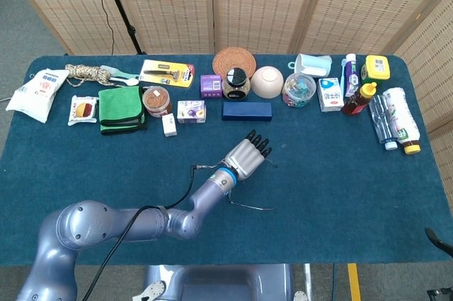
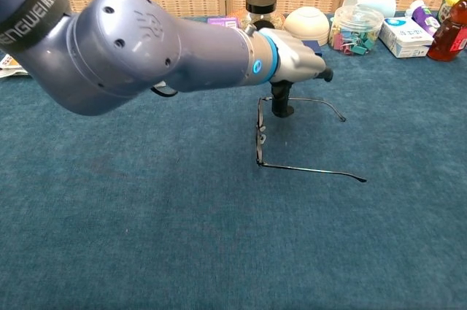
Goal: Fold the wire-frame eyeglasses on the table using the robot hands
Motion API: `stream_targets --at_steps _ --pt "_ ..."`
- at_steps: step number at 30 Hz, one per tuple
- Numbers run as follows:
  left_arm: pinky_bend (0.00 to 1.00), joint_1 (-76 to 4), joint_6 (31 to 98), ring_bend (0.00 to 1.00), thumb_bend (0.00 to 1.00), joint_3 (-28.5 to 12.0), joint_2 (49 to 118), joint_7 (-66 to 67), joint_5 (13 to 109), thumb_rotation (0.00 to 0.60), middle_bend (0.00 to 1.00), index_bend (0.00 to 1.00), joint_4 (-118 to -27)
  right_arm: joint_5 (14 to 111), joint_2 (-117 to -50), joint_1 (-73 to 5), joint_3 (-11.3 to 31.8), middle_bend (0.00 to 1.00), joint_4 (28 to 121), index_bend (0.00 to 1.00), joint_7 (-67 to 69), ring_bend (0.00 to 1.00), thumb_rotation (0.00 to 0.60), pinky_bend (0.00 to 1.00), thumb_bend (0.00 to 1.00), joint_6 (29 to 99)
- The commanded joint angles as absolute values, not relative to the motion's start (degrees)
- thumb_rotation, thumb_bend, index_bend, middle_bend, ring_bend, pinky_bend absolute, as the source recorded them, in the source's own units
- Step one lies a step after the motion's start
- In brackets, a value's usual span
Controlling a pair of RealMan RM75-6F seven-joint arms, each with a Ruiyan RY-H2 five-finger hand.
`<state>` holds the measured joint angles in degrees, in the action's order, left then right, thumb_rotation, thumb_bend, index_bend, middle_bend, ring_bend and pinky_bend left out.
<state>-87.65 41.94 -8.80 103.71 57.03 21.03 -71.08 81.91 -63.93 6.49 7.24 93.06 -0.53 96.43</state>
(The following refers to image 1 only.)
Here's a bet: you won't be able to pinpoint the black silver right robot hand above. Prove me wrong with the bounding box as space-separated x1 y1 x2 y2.
424 227 453 259

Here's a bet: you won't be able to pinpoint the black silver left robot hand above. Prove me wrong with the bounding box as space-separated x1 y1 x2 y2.
223 130 273 181

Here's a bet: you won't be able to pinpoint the thin-framed eyeglasses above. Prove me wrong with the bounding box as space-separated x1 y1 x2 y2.
222 157 279 212

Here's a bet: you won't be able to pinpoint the navy blue glasses case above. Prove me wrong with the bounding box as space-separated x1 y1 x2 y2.
222 101 274 123

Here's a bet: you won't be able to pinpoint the white purple printed box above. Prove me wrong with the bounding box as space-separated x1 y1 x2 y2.
176 99 207 125

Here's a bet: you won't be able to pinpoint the purple cardboard box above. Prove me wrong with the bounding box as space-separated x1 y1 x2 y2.
200 74 224 99

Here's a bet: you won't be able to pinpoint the beige upturned bowl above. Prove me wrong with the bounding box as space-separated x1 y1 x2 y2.
251 66 285 99

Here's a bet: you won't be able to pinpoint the small white box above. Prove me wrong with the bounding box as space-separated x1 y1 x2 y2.
161 113 178 138

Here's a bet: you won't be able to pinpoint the glass jar black lid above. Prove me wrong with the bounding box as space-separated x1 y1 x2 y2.
222 67 251 101

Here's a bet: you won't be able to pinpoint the clear jar of binder clips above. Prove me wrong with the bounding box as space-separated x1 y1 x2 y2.
281 72 316 108

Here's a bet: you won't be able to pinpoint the yellow floor tape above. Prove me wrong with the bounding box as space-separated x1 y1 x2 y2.
347 263 362 301

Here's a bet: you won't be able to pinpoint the round woven rattan coaster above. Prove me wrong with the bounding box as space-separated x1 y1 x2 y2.
212 47 257 79

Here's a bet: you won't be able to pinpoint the clear jar of rubber bands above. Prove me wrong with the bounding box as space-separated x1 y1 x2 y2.
142 85 173 118

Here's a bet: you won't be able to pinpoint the white blue carton box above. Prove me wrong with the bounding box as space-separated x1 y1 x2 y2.
316 76 345 113

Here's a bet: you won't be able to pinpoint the razor in yellow package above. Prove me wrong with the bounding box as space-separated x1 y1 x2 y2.
139 59 196 89

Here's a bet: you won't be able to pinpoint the white light-blue cup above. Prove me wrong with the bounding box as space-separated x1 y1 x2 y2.
295 53 333 79

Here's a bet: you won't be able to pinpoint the grey-blue robot torso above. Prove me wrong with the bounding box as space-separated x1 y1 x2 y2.
132 263 309 301

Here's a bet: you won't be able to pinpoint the honey bottle yellow cap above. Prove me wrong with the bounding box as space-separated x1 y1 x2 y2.
341 81 378 116

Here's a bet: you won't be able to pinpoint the white drink bottle yellow cap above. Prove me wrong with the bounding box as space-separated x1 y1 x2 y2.
382 87 423 155

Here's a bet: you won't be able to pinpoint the folded green towel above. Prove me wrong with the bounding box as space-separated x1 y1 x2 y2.
98 85 148 136

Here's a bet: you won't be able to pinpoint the clear plastic water bottle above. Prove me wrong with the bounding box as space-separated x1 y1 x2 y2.
368 94 398 152

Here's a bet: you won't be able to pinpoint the blue table cloth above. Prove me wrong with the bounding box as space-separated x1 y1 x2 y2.
0 54 445 267

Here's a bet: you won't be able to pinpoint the blue toothbrush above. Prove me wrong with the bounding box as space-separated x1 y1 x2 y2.
340 59 348 96

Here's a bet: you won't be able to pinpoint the white table leg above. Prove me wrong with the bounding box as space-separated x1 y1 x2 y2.
303 263 313 301

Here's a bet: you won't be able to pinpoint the white purple toothpaste tube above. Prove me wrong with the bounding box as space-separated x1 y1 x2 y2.
343 53 358 98

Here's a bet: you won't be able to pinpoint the green jar yellow lid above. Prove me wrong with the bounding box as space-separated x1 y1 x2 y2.
360 55 391 86

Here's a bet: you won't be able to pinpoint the white snack packet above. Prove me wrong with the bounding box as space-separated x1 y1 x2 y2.
67 94 99 127

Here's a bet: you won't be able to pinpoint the bamboo folding screen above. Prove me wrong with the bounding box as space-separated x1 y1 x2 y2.
0 0 453 174

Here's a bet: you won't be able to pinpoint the white salt bag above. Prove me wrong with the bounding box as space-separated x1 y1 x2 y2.
6 68 70 124

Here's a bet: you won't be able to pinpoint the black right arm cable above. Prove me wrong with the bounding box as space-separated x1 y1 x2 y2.
426 287 453 301

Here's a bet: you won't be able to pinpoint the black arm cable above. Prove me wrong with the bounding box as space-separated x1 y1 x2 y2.
80 163 227 301
426 287 453 301

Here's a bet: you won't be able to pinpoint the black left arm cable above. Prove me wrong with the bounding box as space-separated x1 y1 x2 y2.
80 163 227 301

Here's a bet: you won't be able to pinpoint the coiled beige rope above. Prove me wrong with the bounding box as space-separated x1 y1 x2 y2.
64 63 113 88

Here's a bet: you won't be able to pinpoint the thin black hanging cable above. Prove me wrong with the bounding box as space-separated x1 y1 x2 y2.
86 0 115 56

